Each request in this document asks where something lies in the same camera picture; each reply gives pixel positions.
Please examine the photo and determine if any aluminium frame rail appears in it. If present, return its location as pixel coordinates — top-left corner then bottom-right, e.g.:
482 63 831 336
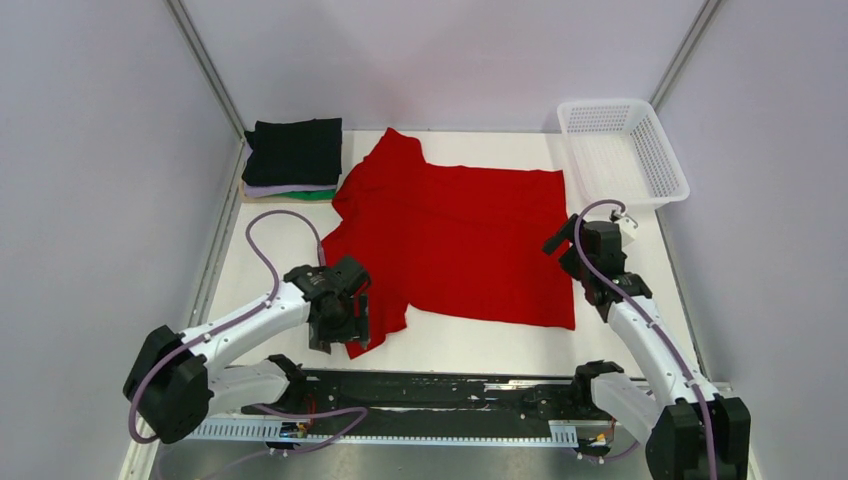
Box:
141 372 745 429

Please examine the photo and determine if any folded black t shirt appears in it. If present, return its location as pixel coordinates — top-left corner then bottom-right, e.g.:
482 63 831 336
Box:
242 118 343 187

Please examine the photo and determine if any folded green t shirt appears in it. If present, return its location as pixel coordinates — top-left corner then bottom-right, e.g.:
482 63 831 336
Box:
277 189 337 202

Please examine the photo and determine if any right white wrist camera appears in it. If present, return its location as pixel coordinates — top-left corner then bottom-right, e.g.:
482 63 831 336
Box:
610 209 639 234

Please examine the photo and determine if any white slotted cable duct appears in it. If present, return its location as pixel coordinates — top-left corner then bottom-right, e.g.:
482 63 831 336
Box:
186 417 579 448

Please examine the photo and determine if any folded lavender t shirt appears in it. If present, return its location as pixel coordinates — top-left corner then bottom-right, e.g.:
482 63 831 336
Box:
241 181 337 198

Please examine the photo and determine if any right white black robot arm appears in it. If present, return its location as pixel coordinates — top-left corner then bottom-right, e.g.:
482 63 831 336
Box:
543 214 751 479

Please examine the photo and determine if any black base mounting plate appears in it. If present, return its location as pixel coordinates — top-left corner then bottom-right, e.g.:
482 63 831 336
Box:
271 369 623 442

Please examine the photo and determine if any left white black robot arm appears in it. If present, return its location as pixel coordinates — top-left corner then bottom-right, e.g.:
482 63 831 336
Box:
123 256 371 444

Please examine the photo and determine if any red t shirt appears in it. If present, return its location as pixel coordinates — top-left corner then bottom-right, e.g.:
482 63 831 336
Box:
322 129 576 349

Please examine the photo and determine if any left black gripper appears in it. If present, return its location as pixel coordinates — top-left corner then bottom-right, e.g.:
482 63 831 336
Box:
310 292 370 354

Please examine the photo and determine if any white plastic basket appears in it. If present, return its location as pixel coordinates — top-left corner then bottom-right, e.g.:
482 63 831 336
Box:
557 98 690 210

